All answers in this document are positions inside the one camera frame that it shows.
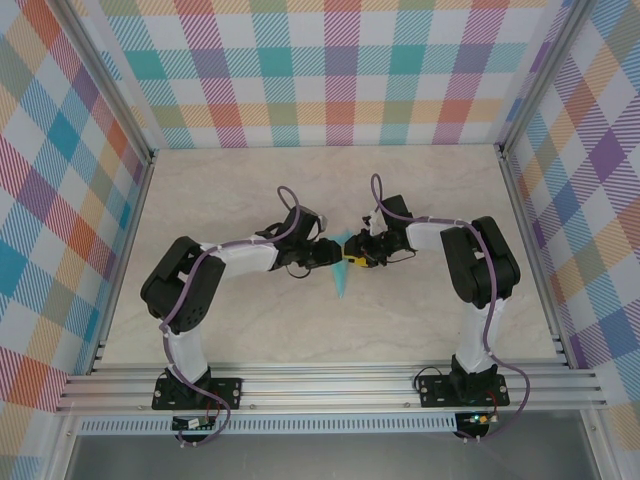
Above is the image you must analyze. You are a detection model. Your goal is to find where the teal cloth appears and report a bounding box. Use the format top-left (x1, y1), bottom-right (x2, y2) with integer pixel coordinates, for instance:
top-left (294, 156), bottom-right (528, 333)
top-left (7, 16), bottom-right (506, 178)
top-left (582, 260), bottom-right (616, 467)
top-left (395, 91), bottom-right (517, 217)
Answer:
top-left (327, 228), bottom-right (354, 300)

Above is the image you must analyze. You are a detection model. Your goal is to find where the aluminium mounting rail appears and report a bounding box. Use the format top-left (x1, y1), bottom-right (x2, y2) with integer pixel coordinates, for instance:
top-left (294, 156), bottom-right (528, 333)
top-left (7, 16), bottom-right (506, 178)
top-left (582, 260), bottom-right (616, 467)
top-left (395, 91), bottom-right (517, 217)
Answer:
top-left (53, 360), bottom-right (610, 415)

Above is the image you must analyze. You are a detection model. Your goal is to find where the aluminium side rail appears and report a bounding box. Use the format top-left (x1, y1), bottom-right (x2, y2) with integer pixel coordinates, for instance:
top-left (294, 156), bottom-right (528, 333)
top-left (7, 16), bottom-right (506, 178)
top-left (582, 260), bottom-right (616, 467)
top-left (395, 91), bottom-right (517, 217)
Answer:
top-left (494, 143), bottom-right (572, 369)
top-left (88, 149), bottom-right (157, 375)

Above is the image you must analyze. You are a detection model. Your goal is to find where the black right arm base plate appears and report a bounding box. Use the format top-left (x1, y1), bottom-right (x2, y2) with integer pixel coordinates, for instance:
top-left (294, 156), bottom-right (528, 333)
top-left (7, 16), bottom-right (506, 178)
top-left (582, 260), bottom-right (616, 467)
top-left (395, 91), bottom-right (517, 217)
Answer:
top-left (416, 372), bottom-right (510, 409)

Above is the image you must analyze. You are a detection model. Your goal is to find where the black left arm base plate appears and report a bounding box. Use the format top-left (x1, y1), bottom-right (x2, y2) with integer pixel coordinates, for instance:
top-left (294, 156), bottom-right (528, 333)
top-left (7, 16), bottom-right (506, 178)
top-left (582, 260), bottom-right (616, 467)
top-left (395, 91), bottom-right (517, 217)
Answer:
top-left (151, 374), bottom-right (245, 413)

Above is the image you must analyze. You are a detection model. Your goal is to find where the slotted grey cable duct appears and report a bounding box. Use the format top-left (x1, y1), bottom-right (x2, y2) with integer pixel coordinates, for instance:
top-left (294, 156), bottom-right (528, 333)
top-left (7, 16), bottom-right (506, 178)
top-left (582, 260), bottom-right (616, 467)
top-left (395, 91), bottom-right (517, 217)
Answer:
top-left (78, 412), bottom-right (459, 435)

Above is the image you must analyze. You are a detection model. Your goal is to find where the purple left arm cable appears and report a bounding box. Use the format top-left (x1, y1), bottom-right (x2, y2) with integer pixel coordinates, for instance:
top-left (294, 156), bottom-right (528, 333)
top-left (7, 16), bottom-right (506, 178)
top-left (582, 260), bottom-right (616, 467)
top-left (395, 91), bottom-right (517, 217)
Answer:
top-left (158, 185), bottom-right (304, 448)

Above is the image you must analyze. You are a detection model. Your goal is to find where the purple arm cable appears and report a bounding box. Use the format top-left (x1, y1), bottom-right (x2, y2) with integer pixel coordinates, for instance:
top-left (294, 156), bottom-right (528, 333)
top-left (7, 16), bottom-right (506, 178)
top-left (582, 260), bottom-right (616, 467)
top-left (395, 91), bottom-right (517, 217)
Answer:
top-left (368, 173), bottom-right (530, 444)
top-left (158, 185), bottom-right (304, 448)

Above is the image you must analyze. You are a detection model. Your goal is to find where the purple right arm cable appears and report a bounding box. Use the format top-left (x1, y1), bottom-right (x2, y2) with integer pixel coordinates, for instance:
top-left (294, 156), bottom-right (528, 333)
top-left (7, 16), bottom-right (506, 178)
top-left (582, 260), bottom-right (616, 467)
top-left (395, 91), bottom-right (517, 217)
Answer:
top-left (368, 173), bottom-right (530, 444)

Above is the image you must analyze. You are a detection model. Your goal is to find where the aluminium frame post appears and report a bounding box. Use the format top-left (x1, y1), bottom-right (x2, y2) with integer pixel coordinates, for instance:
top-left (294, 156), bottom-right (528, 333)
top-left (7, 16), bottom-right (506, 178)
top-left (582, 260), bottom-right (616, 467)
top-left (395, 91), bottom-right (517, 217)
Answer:
top-left (493, 0), bottom-right (589, 157)
top-left (52, 0), bottom-right (157, 169)

